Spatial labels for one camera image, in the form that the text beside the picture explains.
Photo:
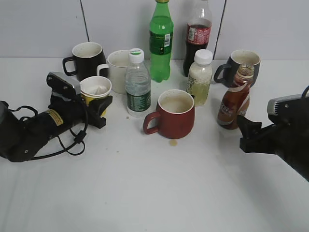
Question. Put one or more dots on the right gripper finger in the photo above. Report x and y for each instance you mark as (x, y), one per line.
(249, 129)

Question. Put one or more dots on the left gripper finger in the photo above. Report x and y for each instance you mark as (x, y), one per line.
(98, 107)

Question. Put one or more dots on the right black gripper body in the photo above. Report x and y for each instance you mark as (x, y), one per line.
(274, 139)

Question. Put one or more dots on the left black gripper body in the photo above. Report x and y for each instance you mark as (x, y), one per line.
(72, 112)

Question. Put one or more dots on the yellow paper cup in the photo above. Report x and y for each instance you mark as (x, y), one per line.
(95, 88)

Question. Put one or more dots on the brown coffee bottle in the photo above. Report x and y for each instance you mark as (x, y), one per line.
(237, 98)

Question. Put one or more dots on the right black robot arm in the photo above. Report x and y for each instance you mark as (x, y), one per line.
(300, 163)

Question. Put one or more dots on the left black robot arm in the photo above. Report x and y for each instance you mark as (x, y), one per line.
(22, 138)

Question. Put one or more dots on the clear water bottle green label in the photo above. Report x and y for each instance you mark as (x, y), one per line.
(137, 84)

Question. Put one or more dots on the white ceramic mug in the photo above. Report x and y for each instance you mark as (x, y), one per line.
(117, 63)

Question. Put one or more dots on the black mug white interior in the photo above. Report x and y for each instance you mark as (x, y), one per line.
(86, 58)

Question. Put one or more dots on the dark blue mug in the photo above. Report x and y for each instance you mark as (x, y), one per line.
(225, 73)

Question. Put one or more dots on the milky drink bottle white cap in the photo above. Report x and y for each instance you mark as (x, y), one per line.
(199, 77)

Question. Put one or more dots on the red ceramic mug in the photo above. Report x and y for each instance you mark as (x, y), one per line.
(174, 115)

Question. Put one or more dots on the green soda bottle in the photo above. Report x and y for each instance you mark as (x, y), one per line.
(160, 41)

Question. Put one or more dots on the cola bottle red label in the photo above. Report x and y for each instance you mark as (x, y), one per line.
(197, 33)

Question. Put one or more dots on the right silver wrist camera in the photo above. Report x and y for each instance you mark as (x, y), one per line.
(290, 110)

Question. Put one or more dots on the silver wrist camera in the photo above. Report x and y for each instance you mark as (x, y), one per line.
(63, 86)
(290, 110)

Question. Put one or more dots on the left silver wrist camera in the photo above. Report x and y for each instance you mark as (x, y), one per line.
(63, 86)

